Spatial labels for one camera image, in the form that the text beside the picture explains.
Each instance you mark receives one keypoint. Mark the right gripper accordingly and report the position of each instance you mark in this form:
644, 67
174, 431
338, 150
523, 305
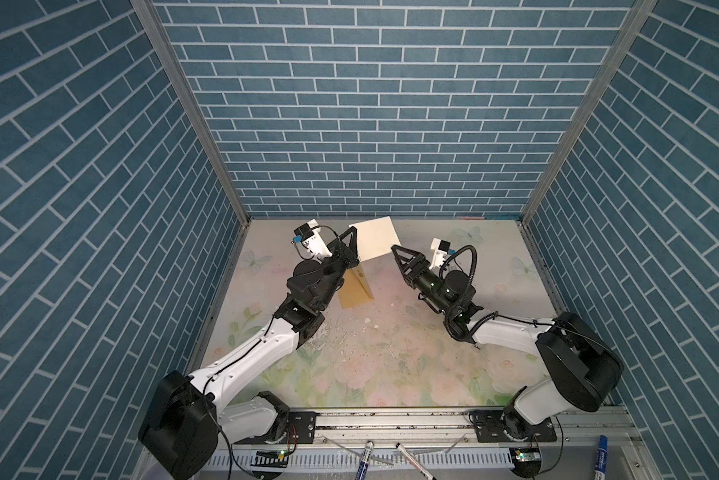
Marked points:
417, 270

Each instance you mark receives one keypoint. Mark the aluminium rail frame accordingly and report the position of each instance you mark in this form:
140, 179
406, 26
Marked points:
444, 441

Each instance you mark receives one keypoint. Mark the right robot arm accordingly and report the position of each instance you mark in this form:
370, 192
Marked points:
580, 369

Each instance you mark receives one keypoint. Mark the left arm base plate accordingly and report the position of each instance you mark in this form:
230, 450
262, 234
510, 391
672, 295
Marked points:
301, 423

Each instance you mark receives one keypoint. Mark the beige letter paper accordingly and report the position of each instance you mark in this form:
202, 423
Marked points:
375, 238

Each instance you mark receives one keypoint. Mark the blue marker pen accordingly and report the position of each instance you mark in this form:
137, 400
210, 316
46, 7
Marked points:
363, 467

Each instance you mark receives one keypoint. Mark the yellow envelope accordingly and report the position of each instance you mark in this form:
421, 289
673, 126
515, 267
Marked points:
355, 290

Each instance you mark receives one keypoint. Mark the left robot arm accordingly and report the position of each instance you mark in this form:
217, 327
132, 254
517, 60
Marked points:
185, 421

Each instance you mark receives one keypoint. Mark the black white marker pen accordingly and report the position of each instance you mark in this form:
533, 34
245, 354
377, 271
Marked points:
414, 462

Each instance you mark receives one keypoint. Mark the blue marker right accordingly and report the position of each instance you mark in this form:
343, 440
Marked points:
600, 471

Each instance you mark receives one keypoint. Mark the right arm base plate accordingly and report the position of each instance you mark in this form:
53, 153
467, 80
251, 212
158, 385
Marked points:
493, 425

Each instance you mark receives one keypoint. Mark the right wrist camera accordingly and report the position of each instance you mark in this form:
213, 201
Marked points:
440, 250

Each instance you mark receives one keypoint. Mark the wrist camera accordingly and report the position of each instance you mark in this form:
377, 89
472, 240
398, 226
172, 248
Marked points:
308, 236
440, 250

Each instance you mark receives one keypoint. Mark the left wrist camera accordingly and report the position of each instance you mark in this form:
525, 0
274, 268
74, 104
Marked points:
308, 236

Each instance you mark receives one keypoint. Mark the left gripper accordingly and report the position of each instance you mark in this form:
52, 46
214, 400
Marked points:
344, 257

